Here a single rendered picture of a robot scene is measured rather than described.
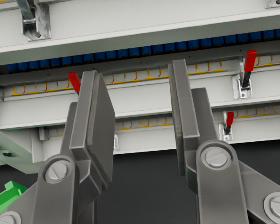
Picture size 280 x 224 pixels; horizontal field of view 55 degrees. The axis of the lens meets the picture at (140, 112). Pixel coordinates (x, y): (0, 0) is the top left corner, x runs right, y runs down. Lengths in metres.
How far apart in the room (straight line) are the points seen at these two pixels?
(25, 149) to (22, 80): 0.19
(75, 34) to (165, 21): 0.10
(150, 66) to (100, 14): 0.16
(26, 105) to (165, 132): 0.31
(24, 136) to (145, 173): 0.31
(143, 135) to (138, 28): 0.38
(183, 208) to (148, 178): 0.12
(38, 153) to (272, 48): 0.54
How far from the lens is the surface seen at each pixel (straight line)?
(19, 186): 0.79
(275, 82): 0.51
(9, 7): 0.37
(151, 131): 0.65
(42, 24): 0.33
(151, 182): 0.73
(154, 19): 0.32
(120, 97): 0.48
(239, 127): 0.66
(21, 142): 0.64
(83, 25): 0.33
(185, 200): 0.71
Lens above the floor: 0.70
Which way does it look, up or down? 61 degrees down
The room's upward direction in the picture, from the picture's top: 17 degrees counter-clockwise
